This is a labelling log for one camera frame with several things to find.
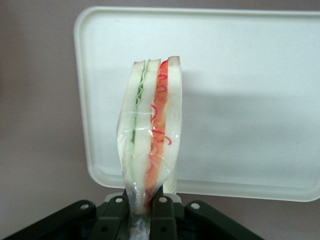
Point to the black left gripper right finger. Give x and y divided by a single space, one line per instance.
163 220

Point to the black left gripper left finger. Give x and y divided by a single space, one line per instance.
113 225

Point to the triangle sandwich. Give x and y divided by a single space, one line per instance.
150 125

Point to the cream plastic tray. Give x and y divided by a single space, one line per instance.
237 100

